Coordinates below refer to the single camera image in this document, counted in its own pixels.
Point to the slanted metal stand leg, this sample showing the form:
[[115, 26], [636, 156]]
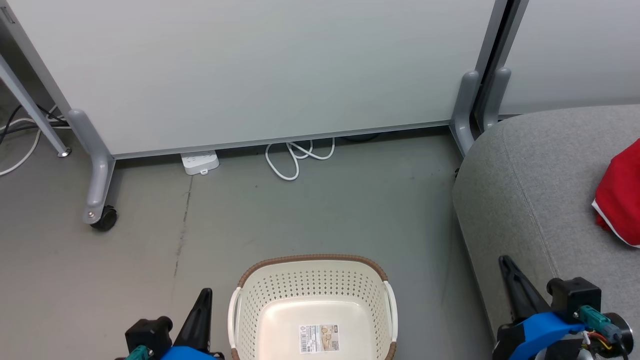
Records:
[[30, 105]]

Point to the grey fabric sofa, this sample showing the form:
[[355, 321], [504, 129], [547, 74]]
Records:
[[530, 190]]

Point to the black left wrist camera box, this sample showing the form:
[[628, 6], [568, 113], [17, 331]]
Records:
[[147, 332]]

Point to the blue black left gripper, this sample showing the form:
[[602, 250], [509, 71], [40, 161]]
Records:
[[192, 354]]

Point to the narrow white partition panel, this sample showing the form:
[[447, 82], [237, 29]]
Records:
[[575, 50]]

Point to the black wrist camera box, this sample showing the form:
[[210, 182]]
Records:
[[147, 332], [572, 297]]

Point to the wide white partition panel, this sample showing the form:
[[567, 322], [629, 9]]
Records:
[[250, 65]]

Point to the barcode sticker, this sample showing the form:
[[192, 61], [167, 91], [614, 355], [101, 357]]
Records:
[[320, 339]]

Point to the grey partition leg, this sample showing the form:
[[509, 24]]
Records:
[[97, 170]]

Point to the black caster wheel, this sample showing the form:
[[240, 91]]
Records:
[[106, 219]]

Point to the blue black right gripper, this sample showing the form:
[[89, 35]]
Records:
[[535, 330]]

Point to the white power strip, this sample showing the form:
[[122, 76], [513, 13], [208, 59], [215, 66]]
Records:
[[200, 162]]

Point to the grey partition foot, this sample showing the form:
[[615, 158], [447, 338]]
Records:
[[495, 97], [465, 110]]

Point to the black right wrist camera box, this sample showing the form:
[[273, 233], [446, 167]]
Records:
[[572, 297]]

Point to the cream perforated laundry basket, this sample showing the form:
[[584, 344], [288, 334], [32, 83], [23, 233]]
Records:
[[312, 295]]

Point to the red garment with white lining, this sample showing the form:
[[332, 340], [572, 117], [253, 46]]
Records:
[[622, 195]]

